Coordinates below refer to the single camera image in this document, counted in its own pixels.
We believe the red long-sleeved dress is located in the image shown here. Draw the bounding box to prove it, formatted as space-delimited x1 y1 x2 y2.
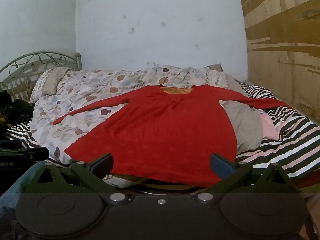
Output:
52 84 295 188

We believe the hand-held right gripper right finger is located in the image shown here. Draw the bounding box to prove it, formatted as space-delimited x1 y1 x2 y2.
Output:
194 153 300 204

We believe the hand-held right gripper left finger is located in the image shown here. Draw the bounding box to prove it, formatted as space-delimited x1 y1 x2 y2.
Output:
24 153 129 204

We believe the plywood partition board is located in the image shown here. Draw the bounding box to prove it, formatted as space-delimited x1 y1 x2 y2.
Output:
236 0 320 125

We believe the pink cloth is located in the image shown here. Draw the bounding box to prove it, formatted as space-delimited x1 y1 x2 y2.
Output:
259 112 285 141

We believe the person's blue jeans leg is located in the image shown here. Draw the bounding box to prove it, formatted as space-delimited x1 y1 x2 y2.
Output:
0 177 30 240

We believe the beige pillow with patterned frill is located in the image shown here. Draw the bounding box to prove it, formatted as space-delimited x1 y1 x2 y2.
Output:
29 67 72 104

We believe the black and white striped bedsheet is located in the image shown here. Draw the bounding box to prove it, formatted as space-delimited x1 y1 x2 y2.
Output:
5 81 320 180

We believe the pile of dark clothes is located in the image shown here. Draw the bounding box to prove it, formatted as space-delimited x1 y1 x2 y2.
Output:
0 90 35 130

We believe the circle-patterned quilt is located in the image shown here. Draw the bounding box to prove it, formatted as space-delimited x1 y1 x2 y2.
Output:
29 64 263 189

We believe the grey metal headboard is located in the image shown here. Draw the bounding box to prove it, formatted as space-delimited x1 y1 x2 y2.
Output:
0 51 83 103

